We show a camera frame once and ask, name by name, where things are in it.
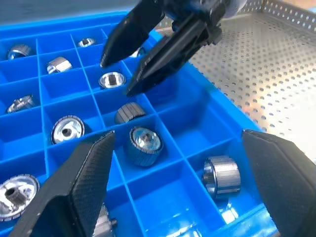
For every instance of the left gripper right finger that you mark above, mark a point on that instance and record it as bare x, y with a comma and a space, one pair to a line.
286, 187

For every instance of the perforated metal tray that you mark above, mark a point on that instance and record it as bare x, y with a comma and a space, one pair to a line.
271, 61

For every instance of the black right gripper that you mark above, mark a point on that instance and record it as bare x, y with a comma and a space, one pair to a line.
197, 7

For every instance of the blue compartment tray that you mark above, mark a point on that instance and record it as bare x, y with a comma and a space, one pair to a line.
168, 197

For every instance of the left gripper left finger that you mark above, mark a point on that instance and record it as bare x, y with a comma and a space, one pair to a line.
79, 187

